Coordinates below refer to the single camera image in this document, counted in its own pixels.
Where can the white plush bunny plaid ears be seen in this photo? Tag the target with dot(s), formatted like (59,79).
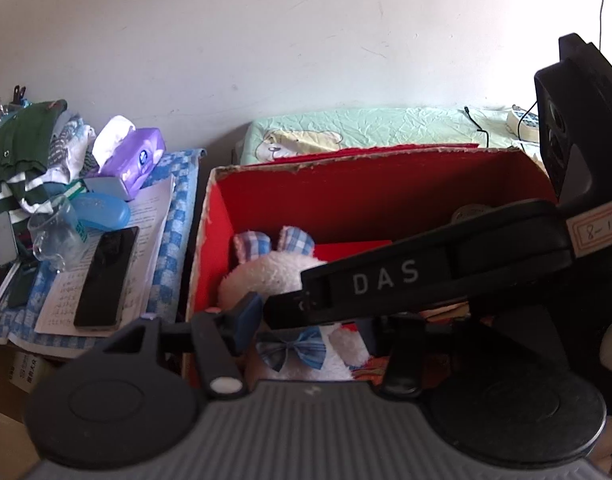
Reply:
(328,353)

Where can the yellow green cartoon bedsheet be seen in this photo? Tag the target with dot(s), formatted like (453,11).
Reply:
(272,138)

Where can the printed paper sheets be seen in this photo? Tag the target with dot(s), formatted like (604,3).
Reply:
(149,212)

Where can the white power strip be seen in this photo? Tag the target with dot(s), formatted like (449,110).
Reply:
(524,124)

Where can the purple tissue pack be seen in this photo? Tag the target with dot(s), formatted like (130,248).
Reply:
(126,156)

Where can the black smartphone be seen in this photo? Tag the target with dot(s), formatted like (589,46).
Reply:
(99,302)

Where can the green white clothing pile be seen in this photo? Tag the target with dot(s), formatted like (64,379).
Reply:
(42,146)

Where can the clear plastic cup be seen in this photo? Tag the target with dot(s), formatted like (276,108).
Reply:
(58,236)

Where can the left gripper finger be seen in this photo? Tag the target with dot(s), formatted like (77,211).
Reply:
(215,340)

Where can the red cardboard box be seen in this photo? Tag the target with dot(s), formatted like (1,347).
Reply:
(352,205)

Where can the blue glasses case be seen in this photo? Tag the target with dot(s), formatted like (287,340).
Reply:
(101,212)

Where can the blue checkered cloth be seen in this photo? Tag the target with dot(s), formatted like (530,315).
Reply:
(17,325)

